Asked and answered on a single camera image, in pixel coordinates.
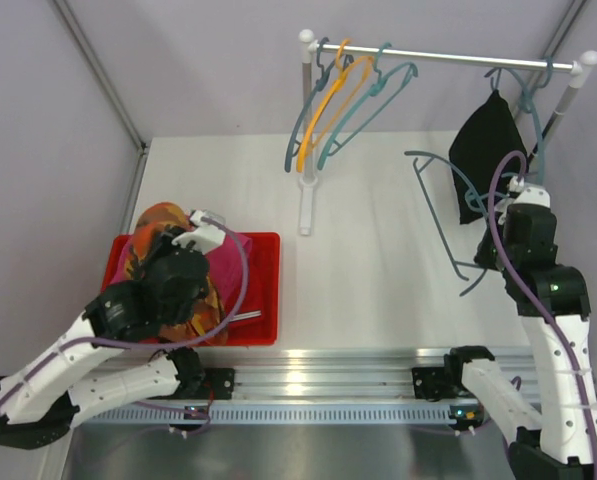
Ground pink trousers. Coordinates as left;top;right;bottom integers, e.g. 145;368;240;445
106;231;253;313

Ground orange camouflage trousers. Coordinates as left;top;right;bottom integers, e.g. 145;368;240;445
111;202;225;343

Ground teal hanger of camouflage trousers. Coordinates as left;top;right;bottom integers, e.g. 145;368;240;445
404;150;487;297

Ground black trousers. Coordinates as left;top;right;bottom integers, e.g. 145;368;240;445
448;90;527;226

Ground orange plastic hanger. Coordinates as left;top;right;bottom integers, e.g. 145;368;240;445
296;38;375;174

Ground teal hanger of newspaper trousers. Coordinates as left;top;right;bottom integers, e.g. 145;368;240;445
284;29;335;173

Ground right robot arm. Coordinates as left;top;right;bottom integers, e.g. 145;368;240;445
444;203;597;479

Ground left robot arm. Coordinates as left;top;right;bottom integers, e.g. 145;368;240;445
0;226;225;450

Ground empty teal hanger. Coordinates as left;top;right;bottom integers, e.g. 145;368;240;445
520;55;556;186

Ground red plastic tray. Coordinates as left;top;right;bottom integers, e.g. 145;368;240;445
101;232;281;347

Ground white metal clothes rack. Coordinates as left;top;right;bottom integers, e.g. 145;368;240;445
292;40;597;236

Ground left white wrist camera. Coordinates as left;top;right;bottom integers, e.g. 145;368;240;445
172;210;226;255

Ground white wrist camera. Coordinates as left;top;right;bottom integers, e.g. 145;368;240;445
494;175;551;225
172;210;226;255

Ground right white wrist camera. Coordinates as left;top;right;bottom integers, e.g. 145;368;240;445
494;175;551;225

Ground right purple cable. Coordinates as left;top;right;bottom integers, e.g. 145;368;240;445
487;152;597;480

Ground purple cable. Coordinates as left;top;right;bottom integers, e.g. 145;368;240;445
487;152;597;480
0;214;250;441

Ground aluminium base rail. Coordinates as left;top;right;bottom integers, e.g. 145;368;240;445
92;347;539;401

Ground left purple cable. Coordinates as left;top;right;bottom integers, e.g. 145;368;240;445
0;214;250;441

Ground perforated cable duct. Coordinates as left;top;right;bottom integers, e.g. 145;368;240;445
88;402;483;425

